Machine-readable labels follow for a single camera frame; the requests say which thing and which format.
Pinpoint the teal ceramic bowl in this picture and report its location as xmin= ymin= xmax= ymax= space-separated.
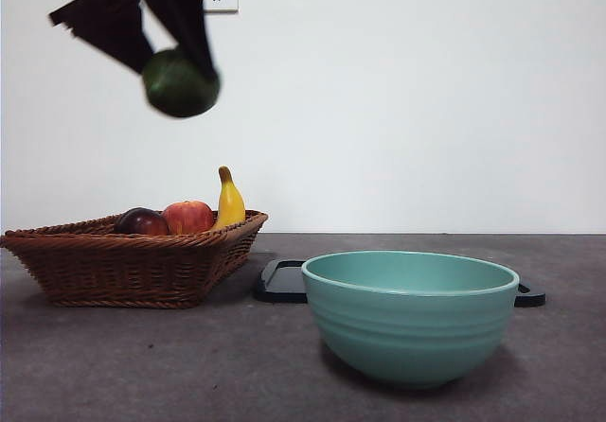
xmin=301 ymin=250 xmax=521 ymax=391

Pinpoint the red yellow apple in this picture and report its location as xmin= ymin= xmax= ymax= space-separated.
xmin=161 ymin=200 xmax=215 ymax=237

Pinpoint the dark red plum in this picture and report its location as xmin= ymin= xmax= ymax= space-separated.
xmin=112 ymin=207 xmax=170 ymax=237

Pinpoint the black rectangular tray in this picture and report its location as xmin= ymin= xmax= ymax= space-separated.
xmin=252 ymin=258 xmax=546 ymax=308

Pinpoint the yellow banana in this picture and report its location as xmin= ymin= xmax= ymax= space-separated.
xmin=207 ymin=166 xmax=247 ymax=232

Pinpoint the brown wicker basket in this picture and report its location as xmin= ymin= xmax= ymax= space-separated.
xmin=0 ymin=209 xmax=269 ymax=309

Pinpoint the green avocado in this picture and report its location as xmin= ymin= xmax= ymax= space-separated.
xmin=141 ymin=48 xmax=223 ymax=119

